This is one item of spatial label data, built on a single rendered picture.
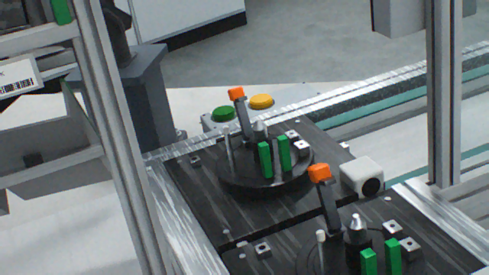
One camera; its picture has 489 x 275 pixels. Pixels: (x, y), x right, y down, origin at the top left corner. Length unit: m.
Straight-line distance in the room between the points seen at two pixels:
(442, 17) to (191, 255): 0.41
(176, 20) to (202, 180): 3.25
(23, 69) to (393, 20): 0.42
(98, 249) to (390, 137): 0.50
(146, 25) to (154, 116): 2.93
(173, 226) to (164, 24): 3.30
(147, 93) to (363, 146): 0.38
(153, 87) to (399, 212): 0.53
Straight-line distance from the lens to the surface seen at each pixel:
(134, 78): 1.06
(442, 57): 0.77
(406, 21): 0.76
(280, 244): 0.77
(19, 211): 1.19
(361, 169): 0.84
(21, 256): 1.08
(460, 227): 0.80
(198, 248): 0.80
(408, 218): 0.79
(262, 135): 0.86
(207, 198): 0.87
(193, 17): 4.18
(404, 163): 0.99
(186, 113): 1.36
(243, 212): 0.83
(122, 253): 1.00
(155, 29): 4.08
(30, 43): 0.53
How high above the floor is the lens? 1.45
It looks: 29 degrees down
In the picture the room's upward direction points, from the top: 10 degrees counter-clockwise
